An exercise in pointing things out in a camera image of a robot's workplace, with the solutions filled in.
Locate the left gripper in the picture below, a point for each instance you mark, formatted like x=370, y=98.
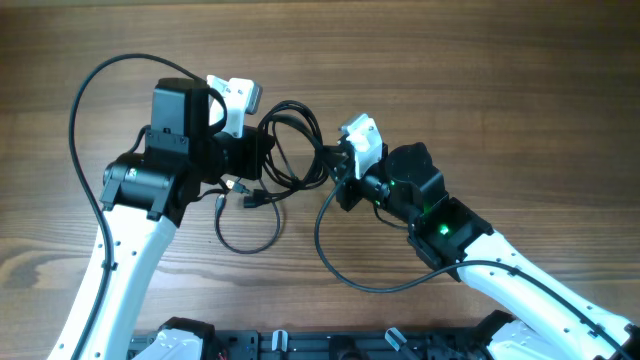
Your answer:
x=254, y=143

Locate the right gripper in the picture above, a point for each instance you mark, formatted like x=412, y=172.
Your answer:
x=344, y=174

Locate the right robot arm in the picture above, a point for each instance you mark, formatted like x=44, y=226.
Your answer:
x=541, y=319

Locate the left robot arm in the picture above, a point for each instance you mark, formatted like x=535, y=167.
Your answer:
x=196, y=136

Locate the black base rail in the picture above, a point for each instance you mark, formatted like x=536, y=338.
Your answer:
x=447, y=344

